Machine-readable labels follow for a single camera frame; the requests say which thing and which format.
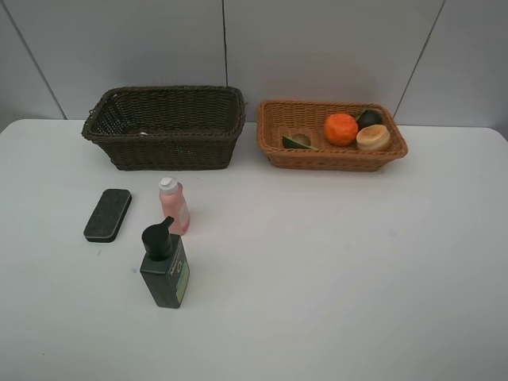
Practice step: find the halved avocado with pit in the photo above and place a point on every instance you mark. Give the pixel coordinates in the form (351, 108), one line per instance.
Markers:
(297, 141)

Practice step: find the orange mandarin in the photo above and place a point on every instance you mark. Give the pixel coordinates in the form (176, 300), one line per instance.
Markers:
(340, 129)

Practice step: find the round bread bun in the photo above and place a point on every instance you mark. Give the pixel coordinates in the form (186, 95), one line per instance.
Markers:
(374, 138)

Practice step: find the dark purple mangosteen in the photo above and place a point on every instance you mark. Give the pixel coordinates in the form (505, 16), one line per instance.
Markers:
(368, 117)

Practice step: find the light orange wicker basket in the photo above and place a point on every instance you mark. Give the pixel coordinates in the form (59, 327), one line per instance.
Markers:
(278, 118)

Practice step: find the pink bottle white cap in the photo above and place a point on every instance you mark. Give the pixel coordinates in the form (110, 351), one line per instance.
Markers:
(174, 205)

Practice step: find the dark brown wicker basket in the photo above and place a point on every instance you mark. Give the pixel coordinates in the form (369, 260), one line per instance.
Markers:
(190, 128)

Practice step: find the dark green pump bottle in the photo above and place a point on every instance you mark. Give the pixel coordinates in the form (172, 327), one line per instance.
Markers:
(165, 268)

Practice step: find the black whiteboard eraser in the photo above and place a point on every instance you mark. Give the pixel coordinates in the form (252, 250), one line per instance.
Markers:
(107, 217)

